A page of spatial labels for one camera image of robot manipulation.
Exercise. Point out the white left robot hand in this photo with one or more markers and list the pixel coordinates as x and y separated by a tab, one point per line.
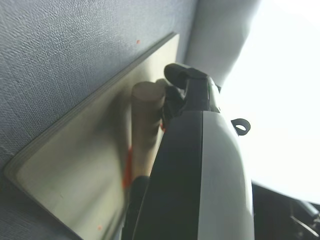
200	175

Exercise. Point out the wooden rolling pin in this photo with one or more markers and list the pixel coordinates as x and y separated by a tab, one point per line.
145	112

